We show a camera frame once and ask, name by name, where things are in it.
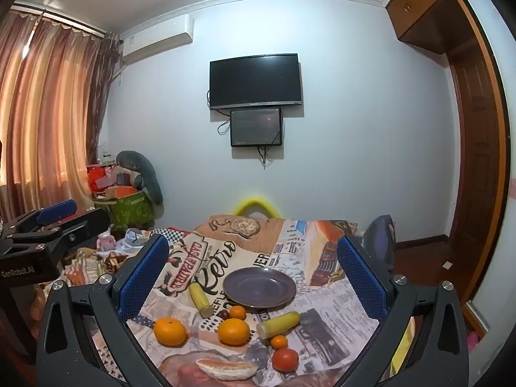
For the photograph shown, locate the white air conditioner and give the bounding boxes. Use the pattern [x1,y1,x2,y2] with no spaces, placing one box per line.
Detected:
[120,13,194,65]

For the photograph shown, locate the grey plush shark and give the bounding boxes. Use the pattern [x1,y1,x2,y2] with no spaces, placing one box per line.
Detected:
[115,150,164,206]

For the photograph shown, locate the orange brown curtain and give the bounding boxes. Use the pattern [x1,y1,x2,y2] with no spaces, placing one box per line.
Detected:
[0,2,122,226]

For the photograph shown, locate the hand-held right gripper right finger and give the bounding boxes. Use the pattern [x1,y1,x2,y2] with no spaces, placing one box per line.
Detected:
[338,234,470,387]

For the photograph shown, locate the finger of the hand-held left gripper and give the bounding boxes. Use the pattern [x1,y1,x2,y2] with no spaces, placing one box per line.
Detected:
[0,200,77,236]
[12,209,111,251]

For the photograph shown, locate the green patterned box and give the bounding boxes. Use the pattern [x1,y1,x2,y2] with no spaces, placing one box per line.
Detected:
[94,191,156,230]

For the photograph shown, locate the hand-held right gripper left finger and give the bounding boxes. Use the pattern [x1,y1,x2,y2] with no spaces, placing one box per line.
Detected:
[35,234,170,387]

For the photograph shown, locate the wooden overhead cabinet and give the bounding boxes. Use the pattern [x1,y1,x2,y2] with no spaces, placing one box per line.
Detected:
[385,0,470,55]

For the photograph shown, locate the small black wall monitor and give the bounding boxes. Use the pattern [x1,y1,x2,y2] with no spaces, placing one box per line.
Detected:
[230,107,283,148]

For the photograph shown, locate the large black wall television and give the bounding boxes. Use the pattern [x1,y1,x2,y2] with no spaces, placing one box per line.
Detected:
[209,53,304,111]

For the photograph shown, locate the red boxes pile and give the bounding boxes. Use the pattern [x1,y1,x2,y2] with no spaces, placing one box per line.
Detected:
[86,164,117,194]

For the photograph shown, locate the black monitor cables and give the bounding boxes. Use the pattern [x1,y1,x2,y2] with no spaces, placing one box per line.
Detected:
[206,89,286,170]

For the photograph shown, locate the bread roll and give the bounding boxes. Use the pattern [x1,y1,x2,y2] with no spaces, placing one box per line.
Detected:
[195,357,259,382]

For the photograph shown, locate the large round orange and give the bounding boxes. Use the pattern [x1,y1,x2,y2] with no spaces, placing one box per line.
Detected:
[218,318,251,346]

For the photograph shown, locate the red tomato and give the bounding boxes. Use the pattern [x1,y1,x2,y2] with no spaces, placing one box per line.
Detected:
[271,347,300,372]

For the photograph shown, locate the brown wooden door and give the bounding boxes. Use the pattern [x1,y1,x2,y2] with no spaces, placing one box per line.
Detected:
[445,44,508,303]

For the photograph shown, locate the pink toy figure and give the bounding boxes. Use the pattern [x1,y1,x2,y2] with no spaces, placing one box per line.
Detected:
[97,230,117,251]

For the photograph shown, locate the orange mandarin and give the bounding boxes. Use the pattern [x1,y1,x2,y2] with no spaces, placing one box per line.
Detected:
[153,317,188,347]

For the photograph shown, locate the printed newspaper tablecloth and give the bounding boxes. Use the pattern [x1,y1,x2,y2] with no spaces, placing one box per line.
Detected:
[64,214,416,387]

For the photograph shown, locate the yellow curved chair back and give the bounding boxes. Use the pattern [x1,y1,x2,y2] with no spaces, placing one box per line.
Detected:
[233,197,283,218]

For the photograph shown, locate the dark blue chair back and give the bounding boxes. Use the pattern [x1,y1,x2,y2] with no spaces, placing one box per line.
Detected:
[365,214,398,273]

